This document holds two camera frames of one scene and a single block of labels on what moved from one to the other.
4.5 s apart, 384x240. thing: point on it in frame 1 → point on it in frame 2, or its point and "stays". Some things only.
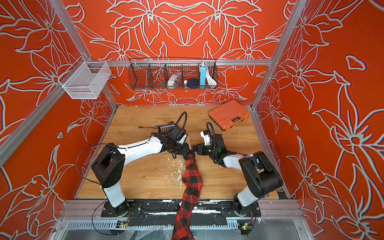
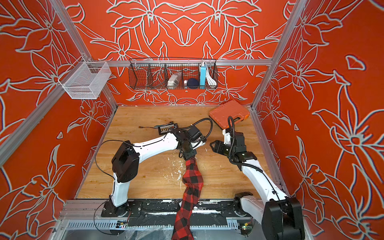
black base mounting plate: x=163 y=213 stays
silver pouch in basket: x=174 y=80 stays
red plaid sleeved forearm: x=192 y=179 stays
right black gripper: x=202 y=150 → x=218 y=147
